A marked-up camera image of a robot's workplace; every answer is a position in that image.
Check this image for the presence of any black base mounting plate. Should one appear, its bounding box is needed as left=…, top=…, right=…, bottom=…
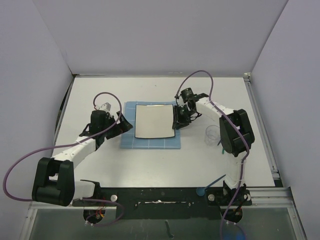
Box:
left=72, top=187, right=252, bottom=222

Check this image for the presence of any square white plate dark rim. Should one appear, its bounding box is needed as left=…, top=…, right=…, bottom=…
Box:
left=134, top=104, right=176, bottom=139

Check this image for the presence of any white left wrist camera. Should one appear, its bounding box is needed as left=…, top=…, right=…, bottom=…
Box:
left=94, top=102, right=111, bottom=112

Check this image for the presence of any blue grid placemat cloth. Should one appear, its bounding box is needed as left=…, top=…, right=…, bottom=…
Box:
left=119, top=101, right=181, bottom=150

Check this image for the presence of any blue plastic spoon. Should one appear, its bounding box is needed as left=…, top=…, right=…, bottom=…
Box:
left=196, top=174, right=226, bottom=197

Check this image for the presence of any clear drinking glass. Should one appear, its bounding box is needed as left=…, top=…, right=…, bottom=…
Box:
left=204, top=125, right=220, bottom=146

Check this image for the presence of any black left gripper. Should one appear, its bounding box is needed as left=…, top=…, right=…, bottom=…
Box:
left=101, top=111, right=132, bottom=139

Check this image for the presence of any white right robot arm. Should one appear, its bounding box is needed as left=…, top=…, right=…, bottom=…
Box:
left=172, top=87, right=255, bottom=205

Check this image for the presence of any aluminium table frame rail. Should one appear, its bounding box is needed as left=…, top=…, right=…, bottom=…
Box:
left=243, top=72, right=307, bottom=240

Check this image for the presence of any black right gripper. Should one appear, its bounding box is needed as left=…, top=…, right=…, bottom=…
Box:
left=173, top=104, right=195, bottom=130

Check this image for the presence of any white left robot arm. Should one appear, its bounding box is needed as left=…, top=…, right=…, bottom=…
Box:
left=31, top=110, right=133, bottom=207

